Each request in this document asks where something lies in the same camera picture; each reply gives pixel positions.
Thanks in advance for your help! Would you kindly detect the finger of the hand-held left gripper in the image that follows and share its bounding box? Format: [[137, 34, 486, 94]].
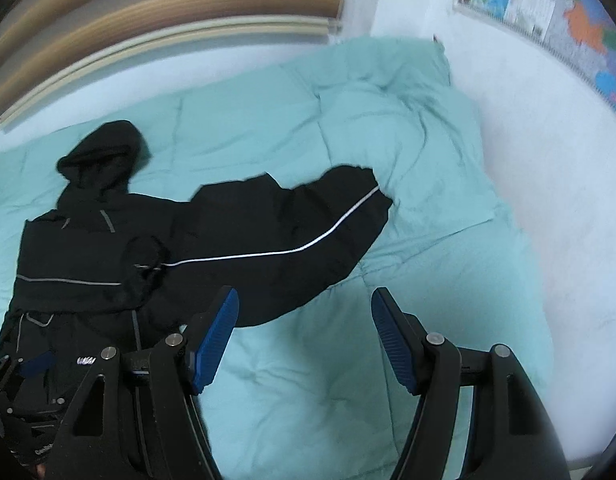
[[15, 351, 57, 378]]

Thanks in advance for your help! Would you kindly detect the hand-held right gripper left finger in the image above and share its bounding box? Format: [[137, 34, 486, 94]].
[[38, 286, 240, 480]]

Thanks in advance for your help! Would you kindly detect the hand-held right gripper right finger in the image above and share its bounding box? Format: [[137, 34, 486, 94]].
[[371, 287, 572, 480]]

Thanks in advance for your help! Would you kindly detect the black hooded jacket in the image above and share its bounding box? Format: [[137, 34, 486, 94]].
[[0, 120, 393, 441]]

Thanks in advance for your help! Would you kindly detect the teal quilted comforter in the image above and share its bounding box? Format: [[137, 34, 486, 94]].
[[0, 36, 556, 480]]

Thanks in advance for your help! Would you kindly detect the striped window blind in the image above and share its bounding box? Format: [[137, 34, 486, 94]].
[[0, 0, 349, 133]]

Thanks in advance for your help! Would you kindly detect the colourful wall map poster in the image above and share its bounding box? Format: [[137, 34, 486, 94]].
[[453, 0, 616, 126]]

